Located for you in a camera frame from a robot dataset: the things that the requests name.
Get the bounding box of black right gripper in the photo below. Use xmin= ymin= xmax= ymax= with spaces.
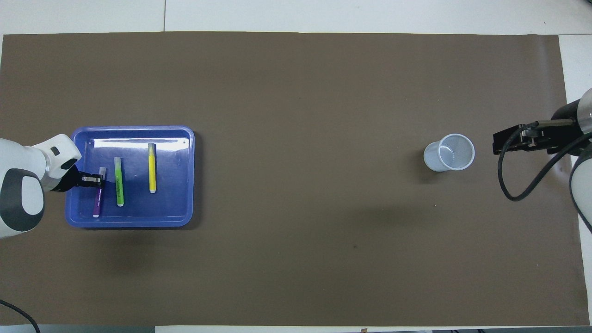
xmin=493 ymin=99 xmax=584 ymax=155

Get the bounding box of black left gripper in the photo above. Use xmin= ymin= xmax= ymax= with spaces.
xmin=49 ymin=167 xmax=105 ymax=193

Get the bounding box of purple marker pen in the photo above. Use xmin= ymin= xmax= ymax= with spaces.
xmin=93 ymin=167 xmax=107 ymax=218

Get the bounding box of green marker pen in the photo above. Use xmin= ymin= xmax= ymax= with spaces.
xmin=114 ymin=157 xmax=124 ymax=207

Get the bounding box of yellow marker pen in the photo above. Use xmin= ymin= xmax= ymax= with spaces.
xmin=148 ymin=143 xmax=157 ymax=194

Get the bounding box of translucent plastic cup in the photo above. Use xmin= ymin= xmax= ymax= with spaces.
xmin=423 ymin=134 xmax=475 ymax=172

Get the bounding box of blue plastic tray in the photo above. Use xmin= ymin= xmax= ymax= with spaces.
xmin=65 ymin=125 xmax=195 ymax=228

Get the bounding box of brown table mat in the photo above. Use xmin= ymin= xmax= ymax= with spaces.
xmin=0 ymin=31 xmax=590 ymax=327

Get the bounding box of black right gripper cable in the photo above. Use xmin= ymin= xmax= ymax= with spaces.
xmin=497 ymin=119 xmax=592 ymax=202

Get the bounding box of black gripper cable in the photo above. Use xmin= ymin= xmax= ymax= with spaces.
xmin=497 ymin=119 xmax=592 ymax=202
xmin=0 ymin=300 xmax=42 ymax=333

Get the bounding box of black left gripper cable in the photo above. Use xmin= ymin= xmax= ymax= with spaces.
xmin=0 ymin=300 xmax=42 ymax=333

